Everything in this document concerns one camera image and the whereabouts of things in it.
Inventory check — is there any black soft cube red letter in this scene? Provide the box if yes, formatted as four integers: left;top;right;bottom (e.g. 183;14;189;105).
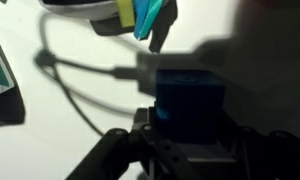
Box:
39;0;179;54

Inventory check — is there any blue block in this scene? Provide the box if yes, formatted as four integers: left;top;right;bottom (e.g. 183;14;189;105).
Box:
155;69;225;145

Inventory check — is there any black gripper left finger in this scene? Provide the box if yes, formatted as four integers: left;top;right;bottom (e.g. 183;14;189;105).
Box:
65;106;191;180

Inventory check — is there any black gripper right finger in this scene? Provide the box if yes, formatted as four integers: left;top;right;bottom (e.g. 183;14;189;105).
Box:
223;111;300;180

